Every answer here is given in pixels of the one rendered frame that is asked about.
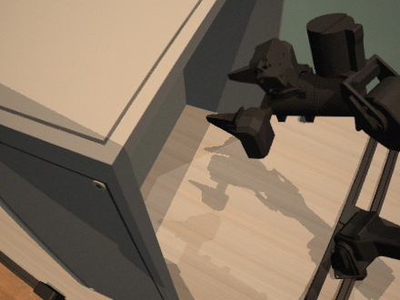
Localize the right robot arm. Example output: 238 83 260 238
249 13 400 279

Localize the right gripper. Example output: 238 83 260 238
206 65 319 159

